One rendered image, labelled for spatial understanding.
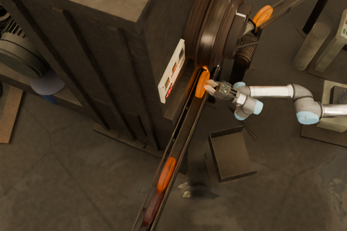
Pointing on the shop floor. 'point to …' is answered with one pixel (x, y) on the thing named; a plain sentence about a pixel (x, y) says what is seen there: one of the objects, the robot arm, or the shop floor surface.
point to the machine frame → (112, 43)
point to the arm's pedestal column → (324, 129)
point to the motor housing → (242, 59)
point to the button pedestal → (329, 51)
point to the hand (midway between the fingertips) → (202, 82)
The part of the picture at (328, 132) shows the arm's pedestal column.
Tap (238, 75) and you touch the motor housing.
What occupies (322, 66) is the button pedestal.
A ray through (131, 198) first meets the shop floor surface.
